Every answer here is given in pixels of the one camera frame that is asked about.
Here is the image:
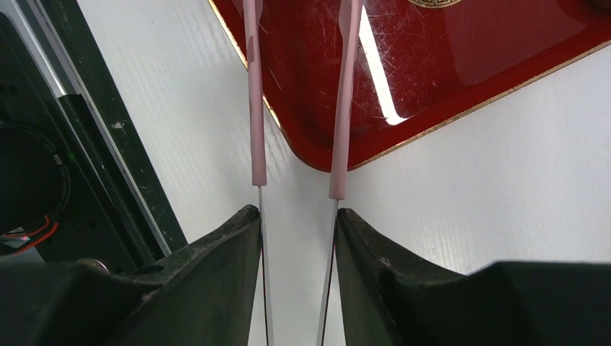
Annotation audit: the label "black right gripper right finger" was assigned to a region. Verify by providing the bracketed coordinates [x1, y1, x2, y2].
[336, 208, 610, 345]

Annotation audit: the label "pink silicone tongs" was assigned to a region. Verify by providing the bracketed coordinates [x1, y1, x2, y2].
[241, 0, 365, 346]

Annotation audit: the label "red chocolate tray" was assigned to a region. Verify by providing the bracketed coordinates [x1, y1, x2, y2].
[208, 0, 611, 173]

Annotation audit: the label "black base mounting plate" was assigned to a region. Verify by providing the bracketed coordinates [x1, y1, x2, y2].
[1, 1, 187, 274]

